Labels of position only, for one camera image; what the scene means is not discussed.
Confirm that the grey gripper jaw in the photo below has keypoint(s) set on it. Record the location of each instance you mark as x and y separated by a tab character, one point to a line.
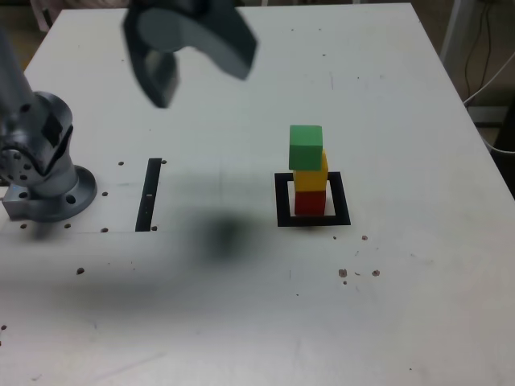
229	44
157	80

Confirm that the green cube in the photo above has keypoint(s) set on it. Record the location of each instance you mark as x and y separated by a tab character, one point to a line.
306	149

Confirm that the yellow cube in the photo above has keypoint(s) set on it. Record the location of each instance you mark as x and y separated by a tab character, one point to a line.
310	181

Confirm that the red cube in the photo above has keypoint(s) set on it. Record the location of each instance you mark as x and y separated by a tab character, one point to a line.
310	203

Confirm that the black tape square outline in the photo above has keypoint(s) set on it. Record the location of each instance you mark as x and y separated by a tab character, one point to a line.
281	201

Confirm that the black tape strip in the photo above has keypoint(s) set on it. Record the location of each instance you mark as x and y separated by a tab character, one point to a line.
147	201

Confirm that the grey box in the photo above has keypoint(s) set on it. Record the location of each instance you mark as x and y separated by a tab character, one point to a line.
495	114

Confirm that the white metal post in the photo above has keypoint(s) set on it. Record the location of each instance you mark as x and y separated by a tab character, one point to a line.
452	36

